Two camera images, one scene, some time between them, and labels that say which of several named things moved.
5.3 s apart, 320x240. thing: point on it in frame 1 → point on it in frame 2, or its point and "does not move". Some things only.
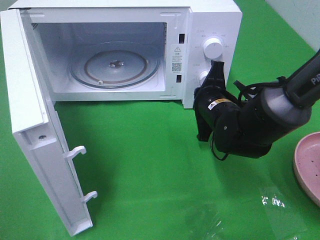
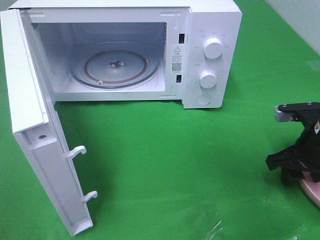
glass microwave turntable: (114, 65) does not move
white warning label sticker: (177, 59) does not move
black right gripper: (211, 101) → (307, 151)
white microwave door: (36, 123) does not move
